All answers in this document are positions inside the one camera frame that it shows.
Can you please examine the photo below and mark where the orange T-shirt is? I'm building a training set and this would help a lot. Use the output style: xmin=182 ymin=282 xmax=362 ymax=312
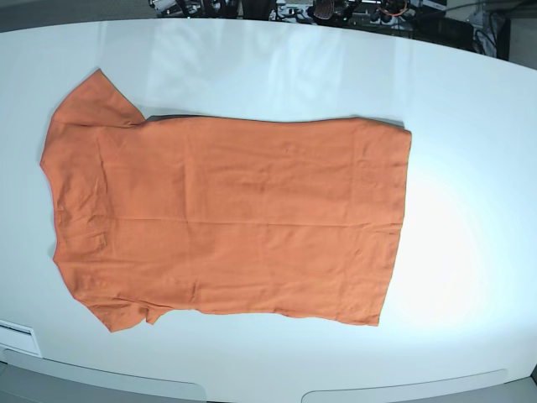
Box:
xmin=40 ymin=71 xmax=411 ymax=332

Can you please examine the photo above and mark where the white power strip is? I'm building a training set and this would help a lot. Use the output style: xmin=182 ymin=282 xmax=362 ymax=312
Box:
xmin=293 ymin=3 xmax=420 ymax=25

